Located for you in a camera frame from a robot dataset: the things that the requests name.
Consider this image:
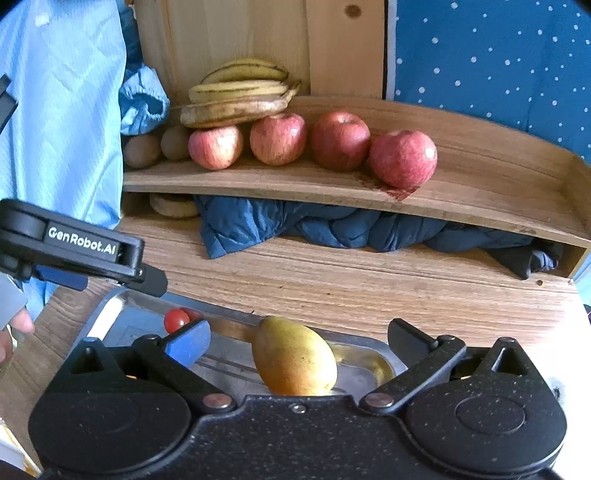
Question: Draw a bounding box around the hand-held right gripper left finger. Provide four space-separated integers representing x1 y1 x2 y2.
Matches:
55 318 237 414

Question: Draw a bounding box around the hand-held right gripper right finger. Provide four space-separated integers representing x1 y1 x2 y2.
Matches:
359 318 546 415

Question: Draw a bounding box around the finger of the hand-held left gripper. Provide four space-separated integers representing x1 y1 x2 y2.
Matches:
137 264 168 298
34 265 89 292

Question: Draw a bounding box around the metal tray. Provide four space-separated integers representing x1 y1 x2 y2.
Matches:
69 287 410 398

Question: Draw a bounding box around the yellow-green mango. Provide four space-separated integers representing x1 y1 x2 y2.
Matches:
252 315 339 397

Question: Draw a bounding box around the person's left hand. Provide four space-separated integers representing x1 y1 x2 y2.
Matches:
0 307 36 366

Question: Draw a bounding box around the tan flat round bun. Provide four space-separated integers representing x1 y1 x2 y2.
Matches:
148 193 201 219

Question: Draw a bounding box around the light blue gown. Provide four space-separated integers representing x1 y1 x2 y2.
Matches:
0 0 128 320

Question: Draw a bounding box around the brown kiwi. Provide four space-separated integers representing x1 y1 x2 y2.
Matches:
123 134 163 169
160 124 193 161

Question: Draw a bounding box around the dark blue jacket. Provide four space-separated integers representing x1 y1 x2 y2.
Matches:
193 194 565 280

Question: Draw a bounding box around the red apple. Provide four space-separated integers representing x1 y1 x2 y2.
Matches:
188 124 245 171
250 113 308 166
309 111 372 173
369 129 439 189

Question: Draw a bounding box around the crumpled blue elastic cover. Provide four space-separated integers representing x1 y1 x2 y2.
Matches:
119 65 171 136

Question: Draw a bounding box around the wooden shelf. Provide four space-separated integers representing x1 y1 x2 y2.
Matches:
122 95 591 280

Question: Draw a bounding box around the banana bunch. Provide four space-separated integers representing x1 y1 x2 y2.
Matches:
180 58 304 129

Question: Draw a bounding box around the pine wood board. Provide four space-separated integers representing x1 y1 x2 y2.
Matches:
133 0 387 100

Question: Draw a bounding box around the blue white-dotted panel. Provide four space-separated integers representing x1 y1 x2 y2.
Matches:
385 0 591 163

